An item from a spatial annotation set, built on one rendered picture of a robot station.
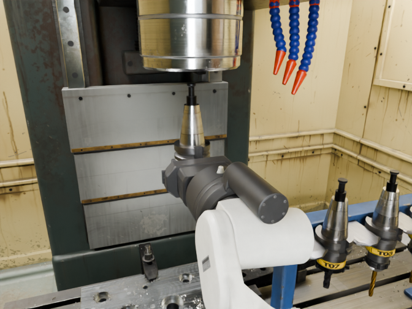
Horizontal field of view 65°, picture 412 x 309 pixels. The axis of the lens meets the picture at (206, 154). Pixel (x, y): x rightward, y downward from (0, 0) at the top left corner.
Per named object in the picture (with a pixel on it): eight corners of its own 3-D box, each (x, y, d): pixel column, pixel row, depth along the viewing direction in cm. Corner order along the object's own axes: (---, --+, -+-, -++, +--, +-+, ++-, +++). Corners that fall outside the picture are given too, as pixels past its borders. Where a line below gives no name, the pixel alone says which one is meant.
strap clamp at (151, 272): (161, 307, 82) (158, 258, 77) (148, 311, 81) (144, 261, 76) (152, 273, 94) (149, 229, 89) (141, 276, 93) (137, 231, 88)
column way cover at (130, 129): (225, 227, 117) (228, 82, 100) (86, 252, 103) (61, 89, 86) (220, 220, 121) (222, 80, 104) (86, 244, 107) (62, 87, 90)
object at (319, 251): (332, 257, 53) (333, 252, 53) (305, 263, 51) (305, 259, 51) (307, 233, 59) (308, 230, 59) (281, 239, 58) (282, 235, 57)
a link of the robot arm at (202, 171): (234, 141, 55) (268, 165, 44) (233, 192, 58) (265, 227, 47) (160, 149, 51) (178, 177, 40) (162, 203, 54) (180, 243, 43)
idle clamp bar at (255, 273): (314, 277, 93) (316, 258, 91) (233, 305, 83) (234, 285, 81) (302, 267, 97) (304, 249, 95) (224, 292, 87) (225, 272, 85)
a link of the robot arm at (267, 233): (259, 232, 47) (305, 284, 37) (188, 235, 44) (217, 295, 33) (274, 158, 44) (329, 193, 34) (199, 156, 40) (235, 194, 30)
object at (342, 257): (333, 250, 61) (336, 235, 60) (350, 267, 57) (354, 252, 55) (309, 254, 60) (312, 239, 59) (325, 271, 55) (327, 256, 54)
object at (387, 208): (382, 214, 62) (388, 182, 60) (403, 225, 59) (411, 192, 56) (365, 219, 61) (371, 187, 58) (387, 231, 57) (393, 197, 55)
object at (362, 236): (385, 244, 56) (386, 240, 56) (360, 250, 55) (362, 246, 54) (356, 223, 62) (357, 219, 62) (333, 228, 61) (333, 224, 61)
